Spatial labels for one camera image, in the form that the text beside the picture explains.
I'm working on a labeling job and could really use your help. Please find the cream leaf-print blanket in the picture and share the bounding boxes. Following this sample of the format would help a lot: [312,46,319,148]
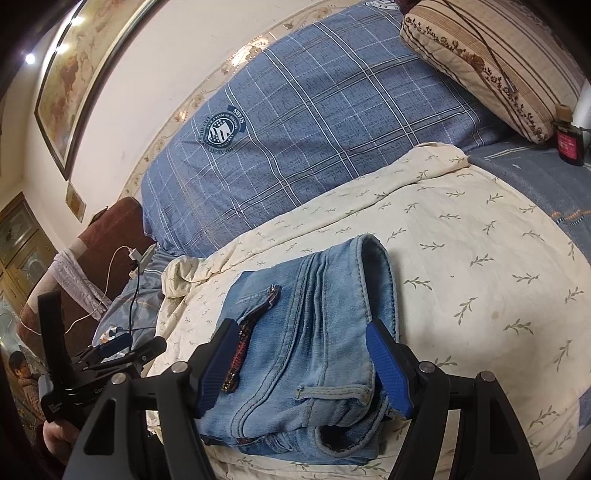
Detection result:
[145,143,585,480]

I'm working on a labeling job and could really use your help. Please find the brown cord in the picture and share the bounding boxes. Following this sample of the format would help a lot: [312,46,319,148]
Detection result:
[442,0,520,95]

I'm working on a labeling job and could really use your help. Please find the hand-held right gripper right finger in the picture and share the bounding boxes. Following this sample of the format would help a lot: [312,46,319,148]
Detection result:
[365,318,541,480]

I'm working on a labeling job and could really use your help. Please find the striped floral pillow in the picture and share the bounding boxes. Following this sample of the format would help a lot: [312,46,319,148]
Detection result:
[399,0,587,145]

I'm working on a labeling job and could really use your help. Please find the dark bottle with pink label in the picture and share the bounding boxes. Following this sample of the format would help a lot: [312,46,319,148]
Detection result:
[554,104,586,167]

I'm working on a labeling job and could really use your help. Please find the blue plaid pillow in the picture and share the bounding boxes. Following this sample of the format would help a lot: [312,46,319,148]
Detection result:
[139,0,509,259]

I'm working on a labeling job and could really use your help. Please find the white charging cable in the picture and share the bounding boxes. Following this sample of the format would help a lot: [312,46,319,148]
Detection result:
[18,244,141,333]

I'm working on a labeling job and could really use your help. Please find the grey hanging cloth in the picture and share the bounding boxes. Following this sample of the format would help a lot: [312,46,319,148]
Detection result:
[51,251,112,315]

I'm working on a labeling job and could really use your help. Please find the black cable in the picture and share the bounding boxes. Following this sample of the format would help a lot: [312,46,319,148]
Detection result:
[127,263,144,335]

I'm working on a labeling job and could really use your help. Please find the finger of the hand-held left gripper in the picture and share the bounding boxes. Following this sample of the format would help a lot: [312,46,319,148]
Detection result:
[90,330,132,361]
[113,336,168,367]

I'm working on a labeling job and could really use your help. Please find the framed wall painting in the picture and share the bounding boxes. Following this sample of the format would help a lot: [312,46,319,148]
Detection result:
[34,0,160,181]

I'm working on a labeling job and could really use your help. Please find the brown headboard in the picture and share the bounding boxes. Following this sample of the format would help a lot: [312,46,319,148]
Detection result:
[16,196,155,352]

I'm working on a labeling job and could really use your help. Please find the wooden cabinet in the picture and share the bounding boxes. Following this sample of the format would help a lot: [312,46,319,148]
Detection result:
[0,191,58,324]

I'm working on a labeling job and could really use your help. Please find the person's left hand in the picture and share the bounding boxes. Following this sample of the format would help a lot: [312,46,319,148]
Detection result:
[43,413,77,467]

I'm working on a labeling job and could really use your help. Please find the blue denim pants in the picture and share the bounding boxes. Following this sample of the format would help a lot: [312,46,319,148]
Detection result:
[198,233,400,467]

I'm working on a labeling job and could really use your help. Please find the small wall picture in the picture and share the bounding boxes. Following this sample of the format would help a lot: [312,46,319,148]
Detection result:
[65,181,88,222]

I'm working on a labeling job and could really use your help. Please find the white power strip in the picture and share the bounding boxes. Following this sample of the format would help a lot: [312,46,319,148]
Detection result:
[139,244,160,273]

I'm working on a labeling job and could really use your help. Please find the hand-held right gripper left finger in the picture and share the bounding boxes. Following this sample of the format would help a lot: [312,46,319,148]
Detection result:
[60,318,241,480]

